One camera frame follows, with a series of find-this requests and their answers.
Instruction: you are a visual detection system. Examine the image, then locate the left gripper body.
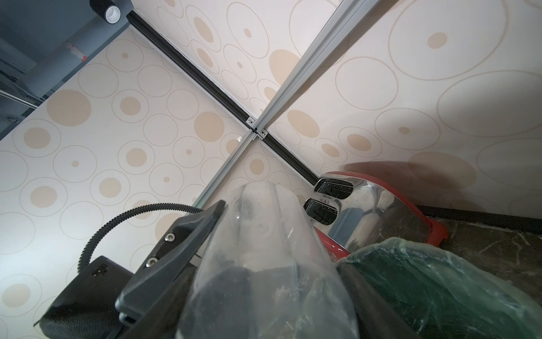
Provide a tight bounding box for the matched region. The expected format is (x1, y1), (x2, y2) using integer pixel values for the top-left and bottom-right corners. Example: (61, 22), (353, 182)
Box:
(115, 200), (227, 326)

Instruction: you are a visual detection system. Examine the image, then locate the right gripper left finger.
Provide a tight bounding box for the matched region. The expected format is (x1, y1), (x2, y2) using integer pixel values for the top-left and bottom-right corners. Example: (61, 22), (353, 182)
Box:
(105, 264), (196, 338)

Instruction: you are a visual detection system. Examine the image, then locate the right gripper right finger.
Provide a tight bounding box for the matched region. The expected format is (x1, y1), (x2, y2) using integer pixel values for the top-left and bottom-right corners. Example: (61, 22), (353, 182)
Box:
(336, 263), (421, 338)

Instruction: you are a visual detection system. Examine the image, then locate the red-lid oatmeal jar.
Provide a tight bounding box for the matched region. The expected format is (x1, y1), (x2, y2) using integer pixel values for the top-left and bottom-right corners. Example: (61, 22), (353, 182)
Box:
(176, 182), (359, 338)

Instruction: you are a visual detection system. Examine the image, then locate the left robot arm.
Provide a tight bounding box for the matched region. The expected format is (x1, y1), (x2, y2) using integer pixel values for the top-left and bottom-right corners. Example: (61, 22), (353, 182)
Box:
(36, 200), (226, 338)

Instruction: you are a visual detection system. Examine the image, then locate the red toaster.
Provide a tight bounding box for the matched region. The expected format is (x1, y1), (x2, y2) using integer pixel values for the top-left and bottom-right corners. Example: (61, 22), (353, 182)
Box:
(303, 171), (449, 261)

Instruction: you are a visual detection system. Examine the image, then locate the left diagonal aluminium rail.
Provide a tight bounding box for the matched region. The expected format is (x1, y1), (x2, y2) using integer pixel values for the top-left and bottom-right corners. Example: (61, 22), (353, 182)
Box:
(193, 130), (257, 208)

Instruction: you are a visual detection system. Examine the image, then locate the left black frame post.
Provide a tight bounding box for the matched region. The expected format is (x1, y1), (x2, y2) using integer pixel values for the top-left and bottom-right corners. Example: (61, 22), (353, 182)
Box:
(126, 11), (319, 186)

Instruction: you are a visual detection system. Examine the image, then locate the horizontal aluminium rail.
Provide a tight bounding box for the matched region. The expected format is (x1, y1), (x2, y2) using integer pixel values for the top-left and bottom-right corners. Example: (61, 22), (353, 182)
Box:
(251, 0), (382, 130)

